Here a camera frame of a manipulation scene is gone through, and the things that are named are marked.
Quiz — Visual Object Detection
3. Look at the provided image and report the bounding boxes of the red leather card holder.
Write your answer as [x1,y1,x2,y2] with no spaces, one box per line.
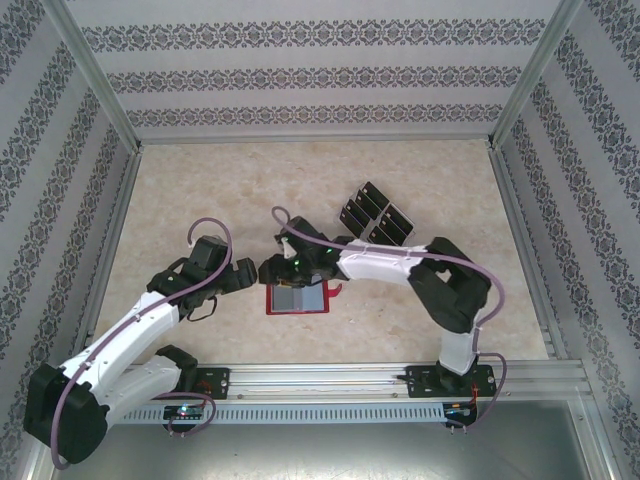
[264,280,345,316]

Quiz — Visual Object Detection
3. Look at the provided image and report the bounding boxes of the black credit card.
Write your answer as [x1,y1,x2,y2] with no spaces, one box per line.
[379,208,417,236]
[367,223,407,248]
[348,192,384,221]
[357,181,397,211]
[338,202,372,234]

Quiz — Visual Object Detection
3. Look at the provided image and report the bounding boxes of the clear acrylic card stand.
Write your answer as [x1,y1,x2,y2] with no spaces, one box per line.
[331,179,418,250]

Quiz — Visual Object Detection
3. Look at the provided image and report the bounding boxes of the circuit board with green light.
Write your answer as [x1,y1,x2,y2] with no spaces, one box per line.
[163,403,207,422]

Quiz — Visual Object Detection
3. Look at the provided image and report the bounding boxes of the grey sheet metal panel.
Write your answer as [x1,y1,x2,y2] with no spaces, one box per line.
[29,422,616,480]

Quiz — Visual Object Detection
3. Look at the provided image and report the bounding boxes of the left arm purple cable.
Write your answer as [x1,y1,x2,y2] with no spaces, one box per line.
[49,217,234,471]

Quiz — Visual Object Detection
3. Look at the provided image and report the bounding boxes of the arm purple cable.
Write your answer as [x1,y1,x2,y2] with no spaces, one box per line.
[270,205,511,434]
[49,217,234,471]

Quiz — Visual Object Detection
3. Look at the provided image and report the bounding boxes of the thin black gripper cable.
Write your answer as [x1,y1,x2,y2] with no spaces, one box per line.
[188,295,217,321]

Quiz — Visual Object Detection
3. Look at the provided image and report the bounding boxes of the aluminium table side rail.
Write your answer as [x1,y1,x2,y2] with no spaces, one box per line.
[487,144,571,361]
[68,147,144,366]

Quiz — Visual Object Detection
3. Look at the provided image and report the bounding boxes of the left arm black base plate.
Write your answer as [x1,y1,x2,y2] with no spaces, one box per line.
[189,367,232,401]

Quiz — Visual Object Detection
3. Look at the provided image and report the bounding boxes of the aluminium mounting rail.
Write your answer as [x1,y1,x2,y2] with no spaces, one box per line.
[112,362,587,401]

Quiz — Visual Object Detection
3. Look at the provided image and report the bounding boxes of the slotted grey cable duct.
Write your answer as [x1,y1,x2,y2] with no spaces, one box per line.
[119,402,447,425]

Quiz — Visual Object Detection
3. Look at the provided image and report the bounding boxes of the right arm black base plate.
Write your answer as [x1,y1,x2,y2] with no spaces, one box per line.
[405,363,499,400]

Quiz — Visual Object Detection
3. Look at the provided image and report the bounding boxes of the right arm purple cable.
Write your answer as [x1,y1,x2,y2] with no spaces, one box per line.
[270,205,511,434]

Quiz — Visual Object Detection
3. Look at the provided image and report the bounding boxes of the slanted aluminium frame post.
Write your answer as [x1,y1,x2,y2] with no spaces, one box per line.
[47,0,146,154]
[487,0,586,151]

